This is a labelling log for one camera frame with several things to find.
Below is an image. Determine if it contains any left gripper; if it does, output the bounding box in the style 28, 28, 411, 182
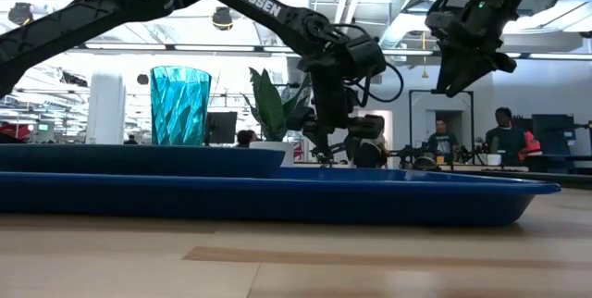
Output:
289, 85, 388, 169

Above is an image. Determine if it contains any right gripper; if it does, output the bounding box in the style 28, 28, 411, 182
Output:
425, 4, 518, 98

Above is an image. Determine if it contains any teal faceted plastic cup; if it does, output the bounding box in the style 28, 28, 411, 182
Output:
150, 65, 213, 146

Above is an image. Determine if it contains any blue round plate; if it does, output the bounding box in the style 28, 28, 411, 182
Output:
0, 143, 287, 180

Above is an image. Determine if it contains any blue plastic tray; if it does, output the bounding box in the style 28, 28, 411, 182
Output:
0, 167, 561, 227

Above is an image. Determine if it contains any person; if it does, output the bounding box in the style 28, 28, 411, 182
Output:
235, 130, 258, 148
427, 119, 459, 163
485, 106, 528, 166

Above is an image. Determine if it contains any snake plant in white pot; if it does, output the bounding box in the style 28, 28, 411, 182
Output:
242, 67, 311, 168

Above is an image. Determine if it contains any orange red vest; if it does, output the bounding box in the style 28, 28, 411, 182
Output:
517, 130, 543, 161

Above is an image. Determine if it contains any large dark screen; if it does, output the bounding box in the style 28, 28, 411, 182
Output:
531, 113, 575, 155

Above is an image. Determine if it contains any black computer monitor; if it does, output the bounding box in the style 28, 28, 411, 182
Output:
205, 111, 239, 144

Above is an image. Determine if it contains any black hanging lamp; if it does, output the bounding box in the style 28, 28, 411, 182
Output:
7, 2, 34, 26
212, 6, 234, 31

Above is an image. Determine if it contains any white round column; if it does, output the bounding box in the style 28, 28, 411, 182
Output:
86, 71, 127, 145

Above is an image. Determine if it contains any black metal portal frame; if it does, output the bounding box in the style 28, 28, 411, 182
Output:
408, 89, 475, 165

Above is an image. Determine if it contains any black aluminium rig frame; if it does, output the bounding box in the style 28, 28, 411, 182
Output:
526, 168, 592, 192

